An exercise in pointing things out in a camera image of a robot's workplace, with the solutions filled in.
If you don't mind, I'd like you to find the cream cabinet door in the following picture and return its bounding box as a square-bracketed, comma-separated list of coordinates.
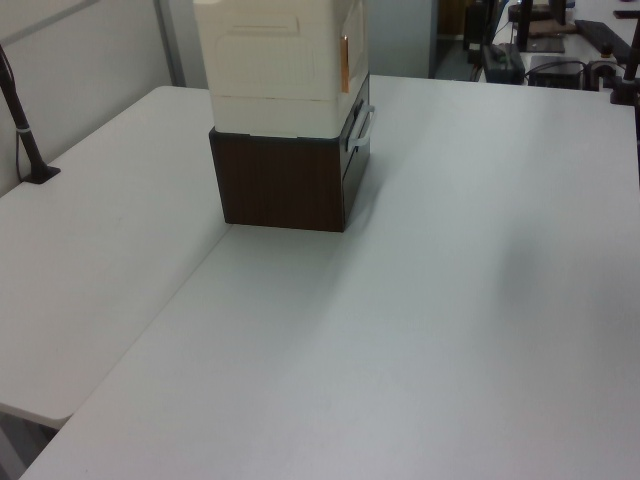
[343, 0, 372, 97]

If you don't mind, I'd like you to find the cream plastic cabinet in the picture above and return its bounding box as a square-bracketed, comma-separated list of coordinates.
[192, 0, 372, 141]

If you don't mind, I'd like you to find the dark brown drawer unit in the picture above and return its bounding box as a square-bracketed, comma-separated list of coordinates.
[208, 74, 372, 234]

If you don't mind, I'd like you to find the grey metal locker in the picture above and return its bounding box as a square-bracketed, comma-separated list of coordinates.
[368, 0, 437, 79]

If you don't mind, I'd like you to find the black computer box green label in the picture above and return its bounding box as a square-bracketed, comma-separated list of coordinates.
[480, 42, 527, 84]

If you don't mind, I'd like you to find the black electronics box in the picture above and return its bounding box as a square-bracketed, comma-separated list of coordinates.
[528, 54, 587, 89]

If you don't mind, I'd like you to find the black monitor stand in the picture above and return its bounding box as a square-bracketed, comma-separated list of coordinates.
[508, 0, 567, 55]

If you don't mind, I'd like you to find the long black bar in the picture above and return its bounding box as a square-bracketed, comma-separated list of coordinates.
[573, 19, 634, 62]

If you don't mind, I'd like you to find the black clamp stand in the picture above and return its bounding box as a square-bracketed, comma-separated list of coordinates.
[606, 0, 640, 106]

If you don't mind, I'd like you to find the white drawer handle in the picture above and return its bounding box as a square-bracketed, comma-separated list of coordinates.
[345, 103, 377, 150]

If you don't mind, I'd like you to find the grey partition post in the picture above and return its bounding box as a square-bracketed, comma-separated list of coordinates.
[153, 0, 187, 89]

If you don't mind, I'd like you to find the black camera stand pole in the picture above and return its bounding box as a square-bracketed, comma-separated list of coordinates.
[0, 43, 62, 184]

